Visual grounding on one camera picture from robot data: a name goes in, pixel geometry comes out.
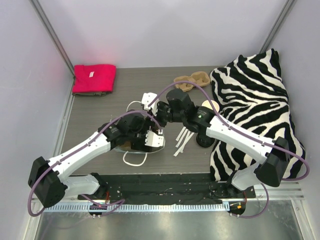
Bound right corner metal post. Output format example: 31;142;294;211
259;0;297;53

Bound stack of paper cups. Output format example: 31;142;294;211
201;100;220;114

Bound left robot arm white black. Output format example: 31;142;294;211
27;111;151;208

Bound olive cloth under red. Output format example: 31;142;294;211
72;91;111;97

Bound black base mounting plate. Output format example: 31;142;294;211
88;173;256;205

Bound aluminium frame rail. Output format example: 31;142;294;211
249;181;305;201

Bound red folded cloth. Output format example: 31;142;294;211
72;64;117;94

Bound corner metal post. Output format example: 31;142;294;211
28;0;75;73
259;0;297;53

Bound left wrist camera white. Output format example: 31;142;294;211
144;130;166;148

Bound stack of black lids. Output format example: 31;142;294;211
196;133;216;148

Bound zebra pattern blanket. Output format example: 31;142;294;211
209;48;306;181

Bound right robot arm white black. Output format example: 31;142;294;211
142;88;290;198

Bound purple cable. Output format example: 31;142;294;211
149;81;311;220
27;109;163;218

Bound white slotted cable duct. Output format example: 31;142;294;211
44;202;230;213

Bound left corner metal post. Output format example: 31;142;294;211
28;0;75;73

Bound light blue paper bag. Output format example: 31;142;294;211
114;99;166;167

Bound brown cardboard cup carrier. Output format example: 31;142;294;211
173;71;210;92

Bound white wrapped straw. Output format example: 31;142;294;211
175;129;193;148
173;133;194;157
175;126;186;142

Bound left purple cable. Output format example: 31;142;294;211
27;109;163;218

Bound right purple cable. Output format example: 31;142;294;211
149;81;311;220

